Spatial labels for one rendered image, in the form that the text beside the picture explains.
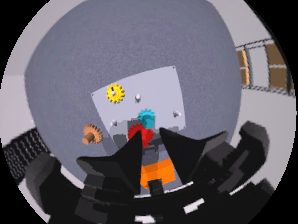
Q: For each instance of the yellow gear with black stripe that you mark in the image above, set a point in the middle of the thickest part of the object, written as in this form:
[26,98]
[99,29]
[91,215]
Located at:
[118,91]

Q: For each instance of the red gear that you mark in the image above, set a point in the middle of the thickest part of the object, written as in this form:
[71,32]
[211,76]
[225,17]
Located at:
[147,134]

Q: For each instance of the tan toothed gear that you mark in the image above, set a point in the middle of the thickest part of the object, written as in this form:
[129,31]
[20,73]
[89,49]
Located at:
[92,134]

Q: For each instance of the teal gear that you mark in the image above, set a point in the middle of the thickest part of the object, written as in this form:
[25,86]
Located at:
[146,118]

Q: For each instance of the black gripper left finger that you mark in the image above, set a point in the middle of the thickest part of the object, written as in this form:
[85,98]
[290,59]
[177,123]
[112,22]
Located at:
[125,164]

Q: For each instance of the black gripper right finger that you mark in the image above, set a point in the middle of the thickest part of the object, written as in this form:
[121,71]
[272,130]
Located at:
[186,154]

